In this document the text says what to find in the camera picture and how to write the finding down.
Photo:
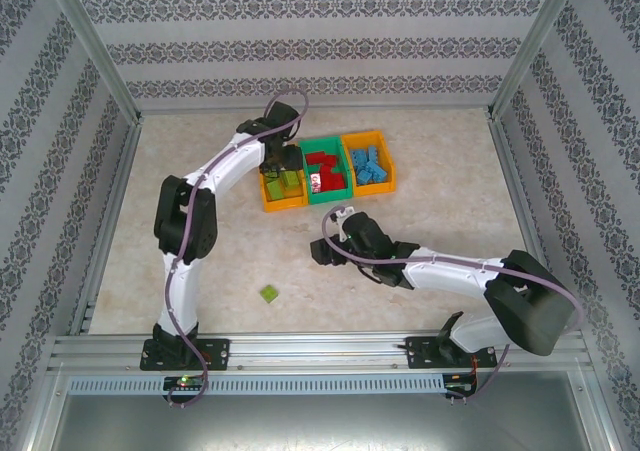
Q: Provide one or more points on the green plastic bin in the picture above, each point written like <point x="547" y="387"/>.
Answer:
<point x="330" y="197"/>

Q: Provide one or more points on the aluminium mounting rail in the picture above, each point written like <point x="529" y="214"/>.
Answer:
<point x="320" y="351"/>

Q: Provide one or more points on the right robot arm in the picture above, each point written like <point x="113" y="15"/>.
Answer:
<point x="530" y="316"/>

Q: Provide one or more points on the aluminium frame rail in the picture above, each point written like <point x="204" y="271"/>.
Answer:
<point x="120" y="171"/>
<point x="510" y="171"/>
<point x="300" y="110"/>

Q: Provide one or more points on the aluminium frame post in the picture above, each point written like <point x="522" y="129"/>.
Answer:
<point x="90" y="46"/>
<point x="537" y="46"/>

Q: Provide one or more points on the orange plastic bin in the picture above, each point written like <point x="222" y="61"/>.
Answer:
<point x="375" y="188"/>
<point x="285" y="205"/>

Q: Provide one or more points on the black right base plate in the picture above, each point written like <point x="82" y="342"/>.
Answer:
<point x="420" y="353"/>

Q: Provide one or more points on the blue lego brick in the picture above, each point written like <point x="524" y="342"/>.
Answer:
<point x="373" y="153"/>
<point x="365" y="176"/>
<point x="357" y="157"/>
<point x="379" y="172"/>

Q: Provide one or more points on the small circuit board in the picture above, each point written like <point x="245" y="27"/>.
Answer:
<point x="460" y="388"/>
<point x="185" y="382"/>

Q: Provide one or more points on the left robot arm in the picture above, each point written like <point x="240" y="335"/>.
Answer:
<point x="185" y="221"/>

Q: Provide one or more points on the small green lego brick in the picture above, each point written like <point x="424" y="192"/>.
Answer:
<point x="269" y="294"/>

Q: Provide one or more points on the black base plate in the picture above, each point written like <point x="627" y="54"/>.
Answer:
<point x="420" y="353"/>
<point x="220" y="353"/>

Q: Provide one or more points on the grey metal panel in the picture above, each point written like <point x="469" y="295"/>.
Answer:
<point x="320" y="421"/>

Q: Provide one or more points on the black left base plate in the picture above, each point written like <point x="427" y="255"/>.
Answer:
<point x="220" y="353"/>

